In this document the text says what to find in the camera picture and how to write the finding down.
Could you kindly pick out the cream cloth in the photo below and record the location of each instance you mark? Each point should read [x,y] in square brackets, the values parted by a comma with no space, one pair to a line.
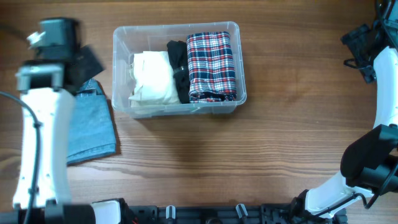
[154,80]

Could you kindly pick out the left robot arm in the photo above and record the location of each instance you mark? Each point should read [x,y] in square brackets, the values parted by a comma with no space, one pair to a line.
[47,86]

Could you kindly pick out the clear plastic storage container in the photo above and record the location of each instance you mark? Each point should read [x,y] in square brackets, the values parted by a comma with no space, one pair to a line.
[131,40]

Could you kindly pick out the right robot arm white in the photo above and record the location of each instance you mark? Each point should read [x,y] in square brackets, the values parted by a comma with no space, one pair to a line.
[367,170]

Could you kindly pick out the black garment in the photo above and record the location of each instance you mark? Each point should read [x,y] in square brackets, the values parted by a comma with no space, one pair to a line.
[177,52]

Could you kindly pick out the blue jeans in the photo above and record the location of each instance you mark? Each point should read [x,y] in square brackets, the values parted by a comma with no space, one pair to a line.
[91,133]

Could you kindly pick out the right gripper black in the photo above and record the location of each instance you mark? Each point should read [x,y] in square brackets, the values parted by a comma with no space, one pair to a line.
[354,38]

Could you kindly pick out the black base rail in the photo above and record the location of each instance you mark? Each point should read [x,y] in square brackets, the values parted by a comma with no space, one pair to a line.
[261,214]

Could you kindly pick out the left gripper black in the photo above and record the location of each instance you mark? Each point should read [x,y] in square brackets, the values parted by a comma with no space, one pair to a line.
[91,61]

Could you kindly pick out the red plaid shirt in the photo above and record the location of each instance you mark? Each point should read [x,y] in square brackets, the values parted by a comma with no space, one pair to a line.
[211,68]

